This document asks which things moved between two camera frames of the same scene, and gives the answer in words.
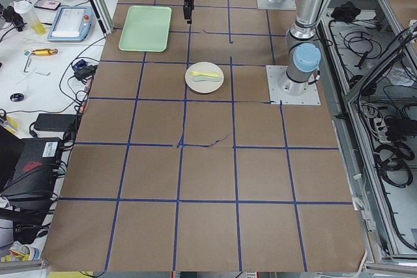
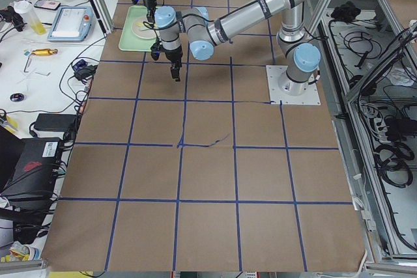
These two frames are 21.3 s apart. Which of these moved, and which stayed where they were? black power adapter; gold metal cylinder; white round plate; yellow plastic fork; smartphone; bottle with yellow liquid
Moved: white round plate; yellow plastic fork
Stayed: gold metal cylinder; smartphone; black power adapter; bottle with yellow liquid
